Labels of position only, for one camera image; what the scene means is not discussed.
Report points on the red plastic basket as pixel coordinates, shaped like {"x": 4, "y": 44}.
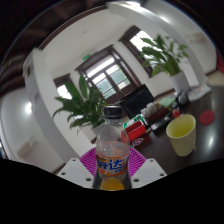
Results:
{"x": 136, "y": 131}

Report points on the white wall unit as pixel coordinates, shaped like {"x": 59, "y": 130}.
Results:
{"x": 27, "y": 147}

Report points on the green box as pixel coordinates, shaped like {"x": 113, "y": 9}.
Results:
{"x": 131, "y": 121}

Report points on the green exit sign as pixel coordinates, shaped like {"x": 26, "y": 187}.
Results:
{"x": 86, "y": 56}

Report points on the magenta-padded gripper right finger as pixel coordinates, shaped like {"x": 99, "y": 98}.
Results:
{"x": 148, "y": 173}

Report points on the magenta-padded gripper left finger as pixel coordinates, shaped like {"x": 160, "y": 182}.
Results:
{"x": 75, "y": 173}

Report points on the pale yellow cup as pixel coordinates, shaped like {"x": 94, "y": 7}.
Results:
{"x": 183, "y": 141}

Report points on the grey round object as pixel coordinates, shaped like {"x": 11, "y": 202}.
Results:
{"x": 181, "y": 98}

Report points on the black chair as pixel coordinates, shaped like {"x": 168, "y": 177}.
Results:
{"x": 136, "y": 100}

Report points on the clear orange-label drink bottle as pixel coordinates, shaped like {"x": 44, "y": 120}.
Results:
{"x": 112, "y": 160}

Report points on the brown box of white items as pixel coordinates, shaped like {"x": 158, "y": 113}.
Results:
{"x": 155, "y": 113}

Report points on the red carpeted staircase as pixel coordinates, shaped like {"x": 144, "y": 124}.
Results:
{"x": 220, "y": 61}

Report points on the black flat device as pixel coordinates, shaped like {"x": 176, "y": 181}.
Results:
{"x": 160, "y": 125}

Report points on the potted plant in white pot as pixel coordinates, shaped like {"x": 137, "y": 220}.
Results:
{"x": 83, "y": 108}
{"x": 166, "y": 56}

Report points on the dark wooden framed window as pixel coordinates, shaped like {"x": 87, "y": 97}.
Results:
{"x": 61, "y": 90}
{"x": 133, "y": 36}

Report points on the green cloth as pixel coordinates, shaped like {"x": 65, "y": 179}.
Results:
{"x": 167, "y": 101}

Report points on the small red round object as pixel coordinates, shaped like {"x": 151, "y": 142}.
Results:
{"x": 176, "y": 113}

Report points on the dark wooden double door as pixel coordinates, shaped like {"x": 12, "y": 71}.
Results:
{"x": 110, "y": 78}

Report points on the white printed magazine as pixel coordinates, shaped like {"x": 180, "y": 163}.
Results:
{"x": 200, "y": 92}

